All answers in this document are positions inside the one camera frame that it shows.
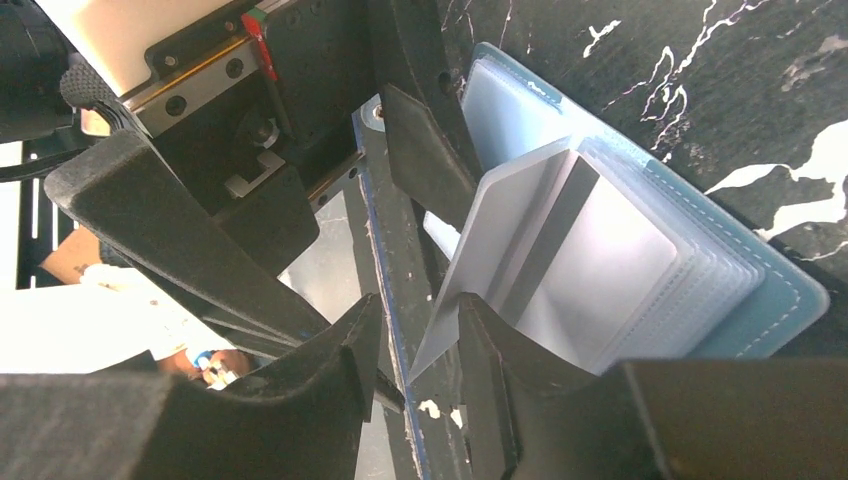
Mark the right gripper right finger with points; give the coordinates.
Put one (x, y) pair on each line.
(533, 415)

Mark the blue card holder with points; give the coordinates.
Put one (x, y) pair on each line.
(736, 298)

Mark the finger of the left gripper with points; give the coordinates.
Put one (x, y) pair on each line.
(433, 162)
(121, 190)

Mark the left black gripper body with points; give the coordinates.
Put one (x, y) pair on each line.
(252, 105)

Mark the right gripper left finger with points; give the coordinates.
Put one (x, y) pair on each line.
(299, 417)

